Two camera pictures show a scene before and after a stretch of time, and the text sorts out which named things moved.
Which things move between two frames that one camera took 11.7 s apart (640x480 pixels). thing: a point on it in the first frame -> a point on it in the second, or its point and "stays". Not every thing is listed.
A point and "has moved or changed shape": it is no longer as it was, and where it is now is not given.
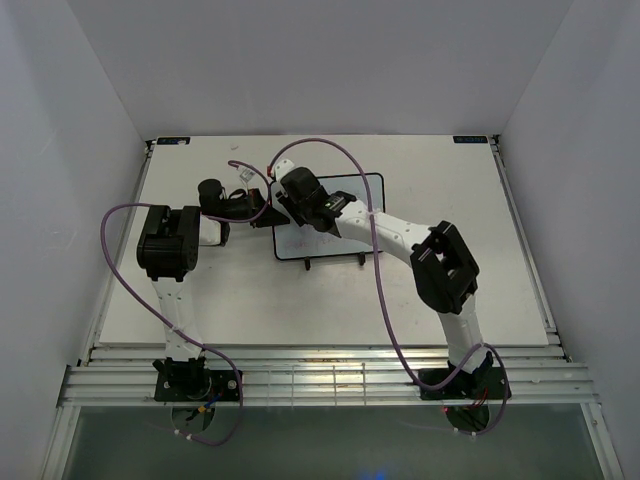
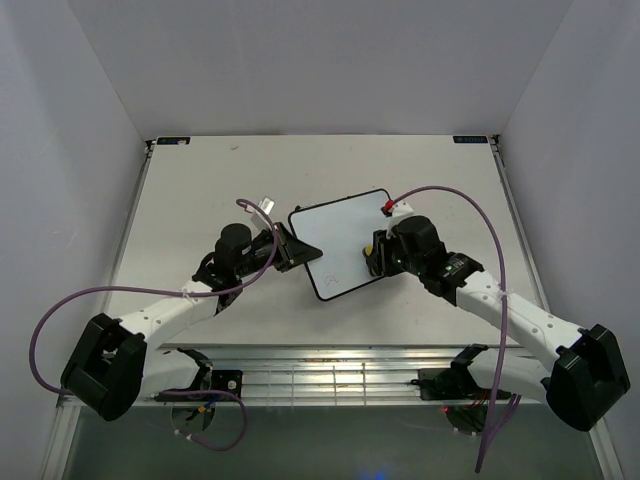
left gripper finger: x=257 y=200 -> x=286 y=239
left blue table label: x=173 y=140 stays
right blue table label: x=470 y=139 stays
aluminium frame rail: x=326 y=376 stays
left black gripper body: x=239 y=210 -> x=262 y=252
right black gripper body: x=296 y=210 -> x=398 y=262
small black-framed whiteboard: x=301 y=240 has moved or changed shape
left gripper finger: x=270 y=218 -> x=298 y=254
